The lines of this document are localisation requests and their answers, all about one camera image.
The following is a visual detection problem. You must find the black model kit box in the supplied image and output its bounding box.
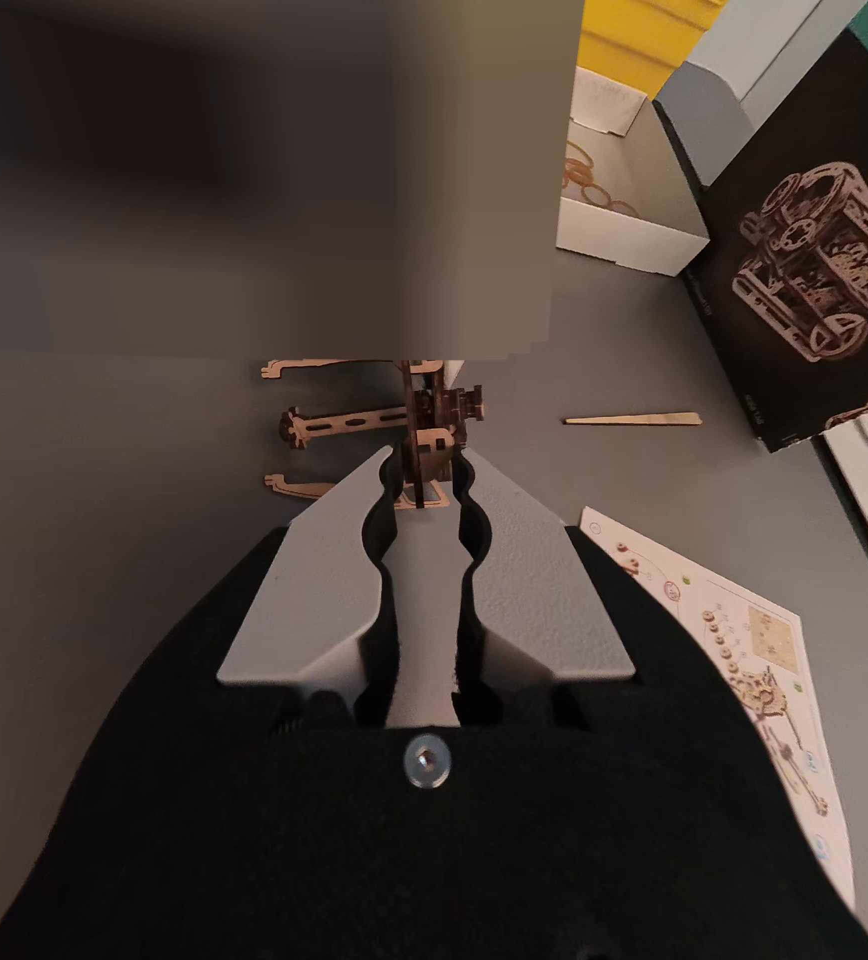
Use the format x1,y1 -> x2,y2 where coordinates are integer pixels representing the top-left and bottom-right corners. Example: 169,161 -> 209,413
653,0 -> 868,455

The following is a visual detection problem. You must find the dark wooden gear assembly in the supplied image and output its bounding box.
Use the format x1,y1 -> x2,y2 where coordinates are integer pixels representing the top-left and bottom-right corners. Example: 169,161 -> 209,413
278,384 -> 486,453

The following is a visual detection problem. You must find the tapered wooden stick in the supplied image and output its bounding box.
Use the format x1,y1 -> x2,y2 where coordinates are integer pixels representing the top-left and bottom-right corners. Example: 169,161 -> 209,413
562,410 -> 703,428

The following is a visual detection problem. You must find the wooden skid frame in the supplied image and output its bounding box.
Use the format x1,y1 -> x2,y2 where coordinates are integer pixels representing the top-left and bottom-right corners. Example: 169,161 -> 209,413
260,357 -> 446,502

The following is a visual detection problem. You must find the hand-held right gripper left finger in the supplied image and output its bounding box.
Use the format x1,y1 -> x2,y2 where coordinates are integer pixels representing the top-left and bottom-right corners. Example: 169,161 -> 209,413
218,444 -> 397,695

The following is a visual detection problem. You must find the yellow bin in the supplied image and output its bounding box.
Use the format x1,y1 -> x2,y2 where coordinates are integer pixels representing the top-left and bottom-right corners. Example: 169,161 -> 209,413
580,0 -> 729,100

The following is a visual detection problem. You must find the illustrated instruction booklet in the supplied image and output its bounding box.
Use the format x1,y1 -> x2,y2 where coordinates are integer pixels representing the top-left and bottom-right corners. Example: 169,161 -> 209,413
578,505 -> 856,910

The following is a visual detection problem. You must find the thin dark wooden plate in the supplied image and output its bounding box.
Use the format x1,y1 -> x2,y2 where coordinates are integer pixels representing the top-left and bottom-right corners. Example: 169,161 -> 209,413
401,360 -> 427,510

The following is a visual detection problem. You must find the small rounded wooden part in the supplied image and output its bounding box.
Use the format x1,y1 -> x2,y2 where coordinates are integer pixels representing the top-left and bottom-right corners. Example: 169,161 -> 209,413
415,427 -> 455,483

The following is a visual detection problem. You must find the pile of tan rings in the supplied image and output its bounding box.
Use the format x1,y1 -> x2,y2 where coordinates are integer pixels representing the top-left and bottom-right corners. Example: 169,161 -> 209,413
563,141 -> 639,216

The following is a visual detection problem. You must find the pale grey box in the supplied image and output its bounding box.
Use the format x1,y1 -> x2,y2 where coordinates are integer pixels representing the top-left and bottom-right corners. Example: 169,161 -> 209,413
653,0 -> 868,192

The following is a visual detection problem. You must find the white cardboard box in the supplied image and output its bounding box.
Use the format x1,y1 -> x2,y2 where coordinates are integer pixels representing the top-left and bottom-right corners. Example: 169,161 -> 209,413
556,66 -> 711,278

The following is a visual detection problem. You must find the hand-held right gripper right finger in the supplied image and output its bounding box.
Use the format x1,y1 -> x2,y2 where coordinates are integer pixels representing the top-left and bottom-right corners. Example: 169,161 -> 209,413
458,448 -> 636,688

